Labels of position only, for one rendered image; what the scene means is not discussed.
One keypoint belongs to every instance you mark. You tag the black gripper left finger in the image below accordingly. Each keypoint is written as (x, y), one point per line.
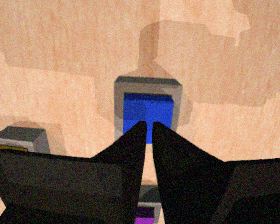
(106, 186)

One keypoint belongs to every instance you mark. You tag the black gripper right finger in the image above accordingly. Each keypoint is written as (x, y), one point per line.
(197, 188)

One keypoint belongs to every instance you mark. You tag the yellow button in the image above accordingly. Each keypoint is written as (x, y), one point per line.
(25, 139)

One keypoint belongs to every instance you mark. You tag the blue button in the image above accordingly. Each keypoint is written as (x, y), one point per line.
(149, 99)

